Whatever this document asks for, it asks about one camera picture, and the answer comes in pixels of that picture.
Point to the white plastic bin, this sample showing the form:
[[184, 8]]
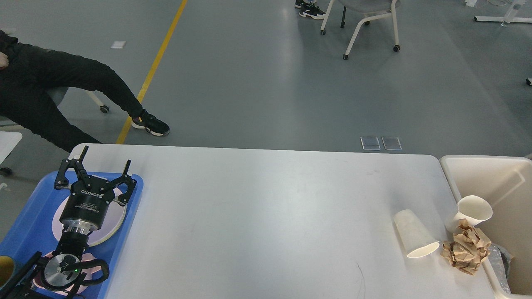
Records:
[[506, 184]]

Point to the pink plate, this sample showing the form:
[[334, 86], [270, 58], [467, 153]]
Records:
[[112, 222]]

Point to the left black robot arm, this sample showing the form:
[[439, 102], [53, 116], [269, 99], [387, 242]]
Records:
[[67, 239]]

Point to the white frame office chair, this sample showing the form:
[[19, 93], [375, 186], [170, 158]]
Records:
[[372, 10]]

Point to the white side table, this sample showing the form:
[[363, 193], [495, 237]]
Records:
[[8, 141]]

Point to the foil tray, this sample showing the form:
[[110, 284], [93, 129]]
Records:
[[500, 260]]

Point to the floor socket cover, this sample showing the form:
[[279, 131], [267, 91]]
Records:
[[391, 143], [370, 143]]

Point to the black sneaker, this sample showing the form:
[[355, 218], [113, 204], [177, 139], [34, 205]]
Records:
[[150, 123]]

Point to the crumpled brown paper scrap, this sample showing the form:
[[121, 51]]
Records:
[[469, 248]]

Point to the left floor socket cover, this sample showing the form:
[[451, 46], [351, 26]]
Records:
[[370, 143]]

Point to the dark teal cup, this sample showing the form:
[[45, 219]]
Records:
[[8, 267]]

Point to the black sneakers at top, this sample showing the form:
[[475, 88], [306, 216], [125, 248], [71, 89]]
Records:
[[309, 8]]

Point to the seated person in black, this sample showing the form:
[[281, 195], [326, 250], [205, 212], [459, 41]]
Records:
[[32, 71]]

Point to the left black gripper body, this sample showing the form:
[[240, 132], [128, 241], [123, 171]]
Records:
[[88, 202]]

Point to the right floor socket cover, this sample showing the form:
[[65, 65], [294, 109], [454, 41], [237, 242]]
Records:
[[391, 143]]

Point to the white paper cup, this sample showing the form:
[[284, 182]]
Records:
[[415, 237], [472, 208]]

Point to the white stand base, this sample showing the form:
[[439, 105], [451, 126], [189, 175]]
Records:
[[510, 15]]

